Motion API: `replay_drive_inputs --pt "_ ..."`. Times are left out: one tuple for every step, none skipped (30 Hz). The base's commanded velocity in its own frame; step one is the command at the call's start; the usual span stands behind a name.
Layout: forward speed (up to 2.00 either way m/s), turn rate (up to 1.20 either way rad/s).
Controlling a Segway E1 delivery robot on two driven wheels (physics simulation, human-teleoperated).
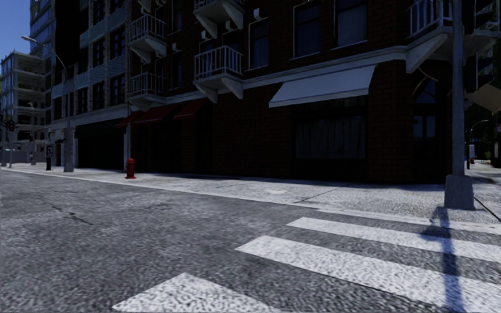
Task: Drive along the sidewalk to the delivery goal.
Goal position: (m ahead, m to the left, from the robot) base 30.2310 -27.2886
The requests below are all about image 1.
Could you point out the red brick building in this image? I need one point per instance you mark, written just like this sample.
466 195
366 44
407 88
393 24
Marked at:
274 129

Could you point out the red fire hydrant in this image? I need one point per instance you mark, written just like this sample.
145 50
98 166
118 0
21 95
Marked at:
130 168

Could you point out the dark building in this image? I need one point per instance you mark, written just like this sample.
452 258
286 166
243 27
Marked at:
98 78

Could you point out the grey street lamp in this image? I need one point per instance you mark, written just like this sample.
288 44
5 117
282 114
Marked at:
69 148
468 148

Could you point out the grey pole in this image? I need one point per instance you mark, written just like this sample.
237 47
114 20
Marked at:
458 117

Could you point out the pale concrete building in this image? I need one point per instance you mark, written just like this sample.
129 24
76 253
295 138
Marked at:
21 94

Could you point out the traffic light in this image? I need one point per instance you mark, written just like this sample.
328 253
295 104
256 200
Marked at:
10 129

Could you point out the glass tower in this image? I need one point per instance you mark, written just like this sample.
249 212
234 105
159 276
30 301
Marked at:
41 27

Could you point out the sign on a post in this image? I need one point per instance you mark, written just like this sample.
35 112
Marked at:
49 154

